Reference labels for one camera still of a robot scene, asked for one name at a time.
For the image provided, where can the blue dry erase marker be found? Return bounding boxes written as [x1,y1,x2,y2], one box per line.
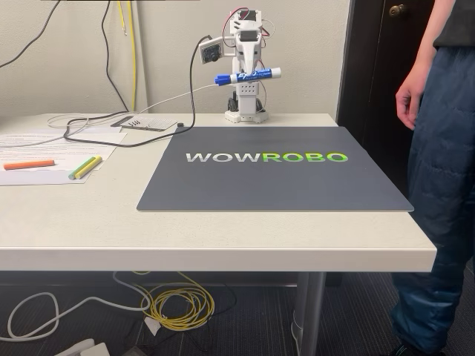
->
[214,67,282,86]

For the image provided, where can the yellow marker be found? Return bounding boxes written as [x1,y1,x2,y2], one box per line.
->
[73,156,103,182]

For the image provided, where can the green marker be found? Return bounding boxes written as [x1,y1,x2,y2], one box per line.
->
[68,156,96,181]

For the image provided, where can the orange marker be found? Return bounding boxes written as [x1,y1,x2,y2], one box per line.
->
[3,159,56,171]

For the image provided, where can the person's hand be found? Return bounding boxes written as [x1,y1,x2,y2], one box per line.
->
[395,79,426,131]

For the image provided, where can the grey perforated plate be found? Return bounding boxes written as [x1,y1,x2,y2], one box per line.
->
[111,115,178,133]

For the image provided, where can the dark door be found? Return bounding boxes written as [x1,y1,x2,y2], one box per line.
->
[335,0,439,214]

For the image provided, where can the dark WOWROBO mat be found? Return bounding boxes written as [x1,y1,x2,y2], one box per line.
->
[136,126,415,213]

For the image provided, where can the plain white paper sheet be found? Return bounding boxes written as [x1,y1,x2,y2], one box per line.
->
[0,162,107,187]
[44,127,129,146]

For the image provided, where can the printed paper sheet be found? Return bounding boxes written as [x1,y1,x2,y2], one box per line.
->
[0,132,119,174]

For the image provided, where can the person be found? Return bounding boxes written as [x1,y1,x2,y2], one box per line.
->
[391,0,475,356]

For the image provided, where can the grey metal table leg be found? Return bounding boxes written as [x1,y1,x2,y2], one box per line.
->
[291,272,327,356]

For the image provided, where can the white power strip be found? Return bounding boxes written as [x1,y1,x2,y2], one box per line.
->
[55,337,111,356]

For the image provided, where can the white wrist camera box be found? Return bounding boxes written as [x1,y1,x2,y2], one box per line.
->
[198,36,225,65]

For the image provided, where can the black camera cable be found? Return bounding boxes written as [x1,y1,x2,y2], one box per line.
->
[63,0,214,146]

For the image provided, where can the white cable on table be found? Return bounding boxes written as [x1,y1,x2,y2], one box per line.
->
[0,84,235,149]

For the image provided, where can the long yellow wall cable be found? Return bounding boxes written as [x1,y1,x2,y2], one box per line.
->
[127,0,137,112]

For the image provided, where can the short yellow wall wire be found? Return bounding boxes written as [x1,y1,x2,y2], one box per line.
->
[117,0,129,37]

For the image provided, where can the grey wall cable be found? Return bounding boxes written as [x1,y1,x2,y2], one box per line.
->
[0,0,62,70]

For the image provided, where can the coiled yellow floor cable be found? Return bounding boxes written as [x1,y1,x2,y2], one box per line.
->
[131,270,216,332]

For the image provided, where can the white floor cable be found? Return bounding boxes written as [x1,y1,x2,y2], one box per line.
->
[7,271,151,340]

